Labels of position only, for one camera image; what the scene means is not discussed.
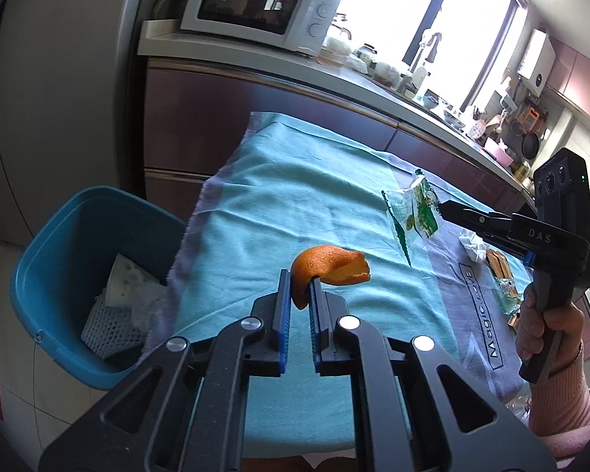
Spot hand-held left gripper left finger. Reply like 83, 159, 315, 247
39, 269, 294, 472

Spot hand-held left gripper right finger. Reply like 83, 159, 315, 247
310, 278, 557, 472

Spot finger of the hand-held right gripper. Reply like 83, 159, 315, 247
477, 231, 538, 267
437, 201, 517, 231

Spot small white tissue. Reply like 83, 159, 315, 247
459, 233, 487, 262

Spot clear wrapper with green logo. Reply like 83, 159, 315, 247
494, 275, 522, 316

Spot green white snack wrapper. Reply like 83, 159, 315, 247
382, 170, 442, 267

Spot orange peel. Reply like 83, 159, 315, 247
292, 245, 371, 310

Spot large white tissue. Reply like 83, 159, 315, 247
130, 289, 172, 330

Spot blue dotted paper cup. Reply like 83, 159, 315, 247
104, 253, 165, 308

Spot white foam fruit net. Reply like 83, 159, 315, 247
81, 300, 148, 359

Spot blue plastic trash bin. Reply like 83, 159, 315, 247
11, 186, 188, 390

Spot person's right forearm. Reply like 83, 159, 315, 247
526, 344, 590, 459

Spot person's right hand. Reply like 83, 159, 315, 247
516, 288, 586, 379

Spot teal printed tablecloth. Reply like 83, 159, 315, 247
150, 111, 537, 446

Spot white soap bottle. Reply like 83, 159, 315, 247
408, 66, 428, 94

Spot beige kitchen countertop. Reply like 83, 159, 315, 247
138, 20, 537, 197

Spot white water heater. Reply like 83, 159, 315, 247
517, 29, 556, 94

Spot brown lower cabinets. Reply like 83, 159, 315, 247
142, 56, 528, 222

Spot dark framed window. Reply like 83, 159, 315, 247
324, 0, 528, 109

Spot white microwave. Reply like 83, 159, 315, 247
179, 0, 342, 57

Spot grey refrigerator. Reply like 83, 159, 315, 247
0, 0, 151, 242

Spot pink wall cabinet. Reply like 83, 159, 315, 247
546, 39, 590, 119

